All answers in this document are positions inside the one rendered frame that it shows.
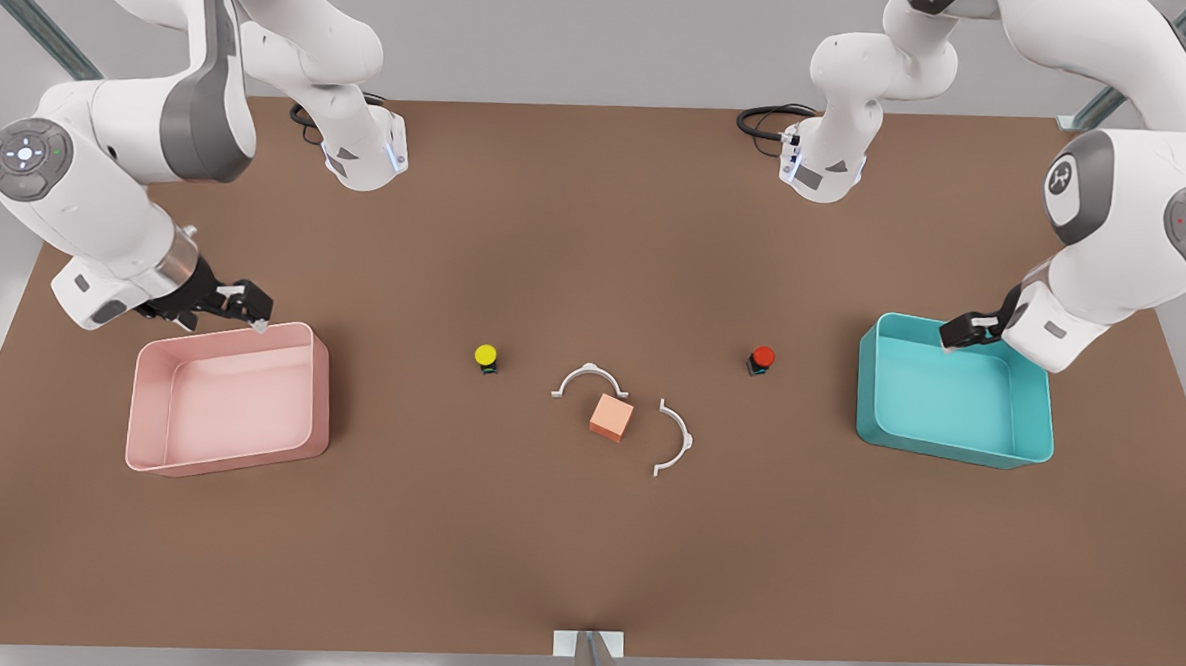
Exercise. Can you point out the yellow button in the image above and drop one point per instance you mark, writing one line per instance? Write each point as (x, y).
(486, 357)

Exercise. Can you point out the blue storage box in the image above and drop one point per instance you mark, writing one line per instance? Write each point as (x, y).
(956, 391)

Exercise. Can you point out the red button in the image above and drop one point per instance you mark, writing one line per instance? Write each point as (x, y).
(761, 359)

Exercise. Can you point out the white curved clip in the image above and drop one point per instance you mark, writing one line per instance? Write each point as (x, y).
(676, 439)
(591, 379)

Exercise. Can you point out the orange cube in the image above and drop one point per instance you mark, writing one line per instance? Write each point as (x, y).
(611, 417)

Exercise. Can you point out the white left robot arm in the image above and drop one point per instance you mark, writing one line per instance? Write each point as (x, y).
(1130, 186)

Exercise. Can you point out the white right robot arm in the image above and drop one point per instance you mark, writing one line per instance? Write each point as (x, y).
(110, 167)

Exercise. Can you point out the pink storage box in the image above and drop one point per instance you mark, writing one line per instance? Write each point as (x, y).
(230, 399)

